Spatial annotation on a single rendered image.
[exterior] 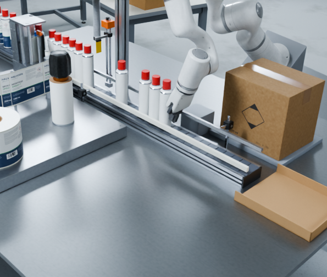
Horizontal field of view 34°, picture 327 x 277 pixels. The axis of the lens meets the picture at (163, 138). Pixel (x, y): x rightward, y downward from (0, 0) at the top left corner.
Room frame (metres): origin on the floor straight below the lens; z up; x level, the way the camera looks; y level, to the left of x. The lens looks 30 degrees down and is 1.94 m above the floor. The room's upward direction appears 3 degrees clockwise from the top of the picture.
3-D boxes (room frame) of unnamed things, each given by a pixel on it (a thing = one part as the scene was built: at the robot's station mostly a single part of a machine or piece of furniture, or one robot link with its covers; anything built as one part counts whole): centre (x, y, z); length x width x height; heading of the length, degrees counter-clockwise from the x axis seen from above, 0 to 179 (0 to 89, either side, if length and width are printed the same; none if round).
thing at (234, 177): (2.19, 0.27, 0.85); 1.65 x 0.11 x 0.05; 47
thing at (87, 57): (2.27, 0.35, 0.98); 0.05 x 0.05 x 0.20
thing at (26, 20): (2.41, 0.65, 1.14); 0.14 x 0.11 x 0.01; 47
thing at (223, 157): (1.97, 0.09, 0.90); 1.07 x 0.01 x 0.02; 47
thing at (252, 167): (2.19, 0.27, 0.86); 1.65 x 0.08 x 0.04; 47
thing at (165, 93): (1.93, 0.00, 0.98); 0.05 x 0.05 x 0.20
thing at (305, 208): (1.51, -0.45, 0.85); 0.30 x 0.26 x 0.04; 47
